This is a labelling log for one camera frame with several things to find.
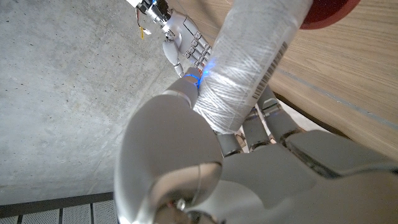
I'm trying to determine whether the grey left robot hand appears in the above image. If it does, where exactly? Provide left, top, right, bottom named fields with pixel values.
left=113, top=67, right=398, bottom=224

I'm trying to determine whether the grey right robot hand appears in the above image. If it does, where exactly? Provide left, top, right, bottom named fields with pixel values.
left=160, top=10, right=215, bottom=79

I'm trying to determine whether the printed bookshelf backdrop cloth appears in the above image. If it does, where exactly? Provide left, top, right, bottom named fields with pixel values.
left=235, top=100, right=315, bottom=153

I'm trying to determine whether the grey tape outline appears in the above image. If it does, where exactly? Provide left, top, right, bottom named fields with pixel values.
left=275, top=67, right=398, bottom=129

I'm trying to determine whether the red ceramic mug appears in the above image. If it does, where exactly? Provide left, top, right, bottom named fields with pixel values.
left=299, top=0, right=362, bottom=30

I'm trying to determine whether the grey perforated panel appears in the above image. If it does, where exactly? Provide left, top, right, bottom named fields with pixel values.
left=0, top=192, right=116, bottom=224

